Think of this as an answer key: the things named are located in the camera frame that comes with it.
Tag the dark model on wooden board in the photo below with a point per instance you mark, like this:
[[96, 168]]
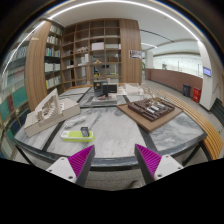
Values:
[[150, 114]]

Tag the black box model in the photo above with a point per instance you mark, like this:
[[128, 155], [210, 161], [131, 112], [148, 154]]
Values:
[[102, 87]]

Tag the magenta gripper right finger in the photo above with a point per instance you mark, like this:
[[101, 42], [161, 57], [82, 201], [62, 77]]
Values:
[[153, 165]]

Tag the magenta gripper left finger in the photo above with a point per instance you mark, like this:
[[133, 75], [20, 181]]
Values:
[[75, 168]]

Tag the white architectural model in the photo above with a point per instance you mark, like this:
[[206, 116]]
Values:
[[50, 111]]

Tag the wall poster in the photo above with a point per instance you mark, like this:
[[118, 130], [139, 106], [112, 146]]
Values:
[[134, 54]]

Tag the black trash bin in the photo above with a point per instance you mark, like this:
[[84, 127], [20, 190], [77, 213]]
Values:
[[186, 90]]

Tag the black charger plug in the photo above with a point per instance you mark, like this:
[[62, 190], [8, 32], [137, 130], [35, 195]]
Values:
[[85, 131]]

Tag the wall monitor screen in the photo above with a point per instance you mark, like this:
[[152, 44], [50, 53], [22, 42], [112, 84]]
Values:
[[207, 71]]

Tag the red trash bin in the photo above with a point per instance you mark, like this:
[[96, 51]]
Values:
[[196, 94]]

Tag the green white power strip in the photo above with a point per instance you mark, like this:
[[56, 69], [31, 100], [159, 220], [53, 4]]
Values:
[[77, 136]]

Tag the wooden slatted bench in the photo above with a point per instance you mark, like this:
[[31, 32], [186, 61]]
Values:
[[212, 141]]

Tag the wooden bookshelf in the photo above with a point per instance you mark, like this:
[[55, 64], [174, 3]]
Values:
[[80, 54]]

